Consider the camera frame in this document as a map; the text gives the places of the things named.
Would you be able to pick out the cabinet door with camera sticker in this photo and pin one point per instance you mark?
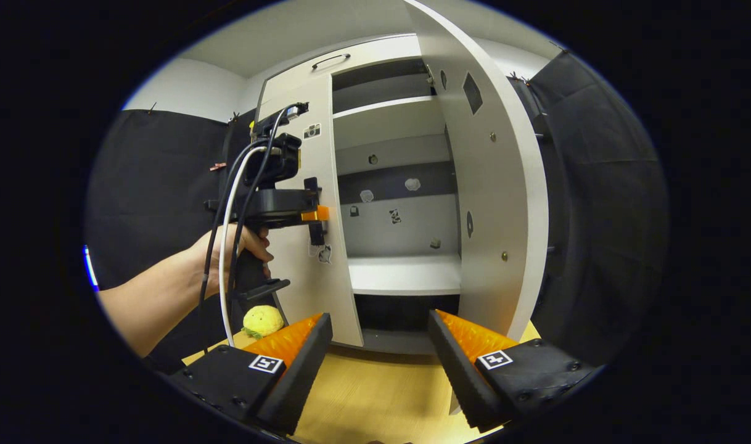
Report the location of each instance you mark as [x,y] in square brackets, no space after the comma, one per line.
[320,290]

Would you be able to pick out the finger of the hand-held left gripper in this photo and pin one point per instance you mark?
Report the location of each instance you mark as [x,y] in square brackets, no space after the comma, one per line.
[317,213]

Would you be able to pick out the white cabinet drawer front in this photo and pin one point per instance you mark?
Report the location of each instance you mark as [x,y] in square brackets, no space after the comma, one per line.
[369,52]

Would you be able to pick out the white cabinet shelf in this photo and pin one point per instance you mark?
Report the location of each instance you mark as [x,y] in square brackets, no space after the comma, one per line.
[406,274]
[388,108]

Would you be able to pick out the yellow plush toy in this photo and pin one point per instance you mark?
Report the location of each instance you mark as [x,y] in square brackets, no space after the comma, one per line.
[263,320]

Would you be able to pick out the white double-door shoe cabinet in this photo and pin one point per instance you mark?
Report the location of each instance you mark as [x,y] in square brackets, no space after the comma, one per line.
[400,228]

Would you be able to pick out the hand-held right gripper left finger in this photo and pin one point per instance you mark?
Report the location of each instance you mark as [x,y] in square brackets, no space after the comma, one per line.
[295,376]

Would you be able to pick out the cabinet door with headphone sticker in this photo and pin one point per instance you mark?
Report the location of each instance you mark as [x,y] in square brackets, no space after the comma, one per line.
[492,185]

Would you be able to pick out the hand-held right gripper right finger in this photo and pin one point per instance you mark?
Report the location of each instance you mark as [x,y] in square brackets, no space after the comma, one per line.
[459,370]

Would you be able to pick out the black backdrop cloth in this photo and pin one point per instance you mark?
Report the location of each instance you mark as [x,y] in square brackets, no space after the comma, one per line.
[597,203]
[147,185]

